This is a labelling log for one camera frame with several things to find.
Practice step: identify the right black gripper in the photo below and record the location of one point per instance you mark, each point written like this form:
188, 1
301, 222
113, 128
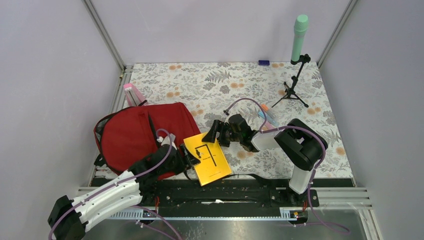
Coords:
220, 127

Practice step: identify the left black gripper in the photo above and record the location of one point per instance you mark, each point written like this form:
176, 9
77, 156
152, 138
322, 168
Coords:
186, 162

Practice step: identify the yellow notebook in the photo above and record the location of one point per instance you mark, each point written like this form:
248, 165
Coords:
213, 163

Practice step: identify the red backpack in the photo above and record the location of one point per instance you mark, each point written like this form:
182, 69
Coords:
126, 136

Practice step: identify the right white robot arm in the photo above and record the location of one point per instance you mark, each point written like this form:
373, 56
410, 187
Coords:
302, 145

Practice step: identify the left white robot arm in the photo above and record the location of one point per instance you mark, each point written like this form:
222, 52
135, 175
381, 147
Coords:
72, 218

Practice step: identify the pink highlighter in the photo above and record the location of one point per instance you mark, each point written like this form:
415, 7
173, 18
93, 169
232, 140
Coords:
269, 126

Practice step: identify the blue highlighter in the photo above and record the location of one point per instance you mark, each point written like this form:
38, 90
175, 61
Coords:
264, 116

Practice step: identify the orange highlighter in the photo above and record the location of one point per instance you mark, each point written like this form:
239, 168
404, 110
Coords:
268, 111

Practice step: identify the pink metronome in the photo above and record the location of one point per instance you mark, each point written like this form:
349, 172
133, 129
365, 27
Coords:
133, 96

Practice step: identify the floral table mat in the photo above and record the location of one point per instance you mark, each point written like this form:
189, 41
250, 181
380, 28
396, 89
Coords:
207, 89

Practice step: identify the small blue box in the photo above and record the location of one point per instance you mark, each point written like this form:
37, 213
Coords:
263, 62

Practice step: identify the black tripod mic stand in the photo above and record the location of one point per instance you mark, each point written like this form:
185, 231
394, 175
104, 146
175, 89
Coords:
290, 93

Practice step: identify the green microphone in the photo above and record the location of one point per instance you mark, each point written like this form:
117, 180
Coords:
300, 28

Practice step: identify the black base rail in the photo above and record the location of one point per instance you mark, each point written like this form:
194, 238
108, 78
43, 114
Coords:
226, 198

